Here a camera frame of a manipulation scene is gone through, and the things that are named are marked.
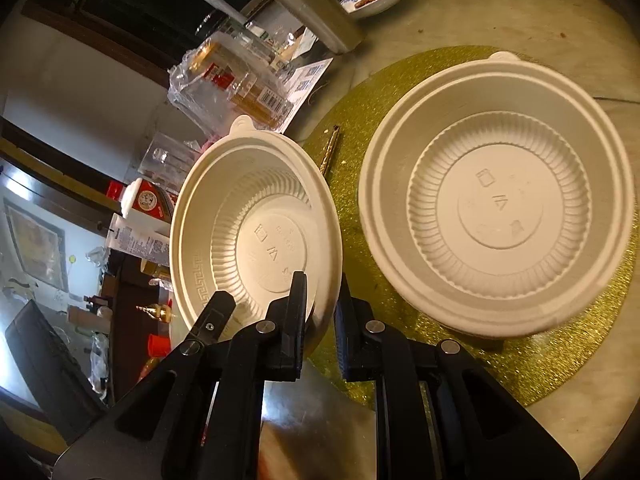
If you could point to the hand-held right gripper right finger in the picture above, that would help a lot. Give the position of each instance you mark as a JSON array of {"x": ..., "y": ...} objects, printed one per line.
[{"x": 344, "y": 332}]

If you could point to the clear bag with box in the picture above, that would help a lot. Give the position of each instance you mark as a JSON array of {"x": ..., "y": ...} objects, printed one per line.
[{"x": 225, "y": 80}]

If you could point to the steel thermos flask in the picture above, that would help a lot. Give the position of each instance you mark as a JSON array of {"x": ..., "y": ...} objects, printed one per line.
[{"x": 320, "y": 15}]

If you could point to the red and white box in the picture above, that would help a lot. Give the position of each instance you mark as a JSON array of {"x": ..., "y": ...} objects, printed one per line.
[{"x": 147, "y": 200}]

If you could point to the small cream ribbed bowl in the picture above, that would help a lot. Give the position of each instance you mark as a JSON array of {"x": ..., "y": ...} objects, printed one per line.
[{"x": 250, "y": 220}]

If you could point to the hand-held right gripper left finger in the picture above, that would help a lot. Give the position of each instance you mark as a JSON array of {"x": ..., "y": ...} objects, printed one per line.
[{"x": 296, "y": 320}]

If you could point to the amber jar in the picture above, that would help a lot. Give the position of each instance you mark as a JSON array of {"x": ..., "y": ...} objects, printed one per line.
[{"x": 155, "y": 270}]

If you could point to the large cream ribbed bowl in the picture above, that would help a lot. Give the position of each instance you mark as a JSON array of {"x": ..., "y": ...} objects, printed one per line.
[{"x": 500, "y": 210}]

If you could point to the small red cup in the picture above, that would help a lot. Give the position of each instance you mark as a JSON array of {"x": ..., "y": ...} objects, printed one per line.
[{"x": 157, "y": 345}]

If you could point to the white squeeze tube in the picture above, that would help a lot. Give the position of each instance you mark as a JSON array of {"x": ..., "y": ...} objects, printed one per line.
[{"x": 137, "y": 242}]

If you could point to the printed paper sheets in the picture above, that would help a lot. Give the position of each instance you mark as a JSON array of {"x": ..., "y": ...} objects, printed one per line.
[{"x": 310, "y": 77}]

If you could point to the framed wall picture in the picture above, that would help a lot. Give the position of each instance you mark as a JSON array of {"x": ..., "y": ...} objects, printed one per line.
[{"x": 35, "y": 245}]

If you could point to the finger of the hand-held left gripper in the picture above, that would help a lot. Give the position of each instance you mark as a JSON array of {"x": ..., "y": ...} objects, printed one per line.
[{"x": 215, "y": 312}]

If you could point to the gold pagoda ornament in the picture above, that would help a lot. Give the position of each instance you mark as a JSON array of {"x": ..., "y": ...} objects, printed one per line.
[{"x": 157, "y": 312}]

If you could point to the black case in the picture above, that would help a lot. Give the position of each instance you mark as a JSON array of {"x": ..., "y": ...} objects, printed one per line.
[{"x": 45, "y": 360}]

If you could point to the gold glitter round mat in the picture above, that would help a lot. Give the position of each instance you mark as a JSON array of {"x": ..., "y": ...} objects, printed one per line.
[{"x": 575, "y": 360}]

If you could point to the thin gold stick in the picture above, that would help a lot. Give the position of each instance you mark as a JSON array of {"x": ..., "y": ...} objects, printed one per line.
[{"x": 331, "y": 147}]

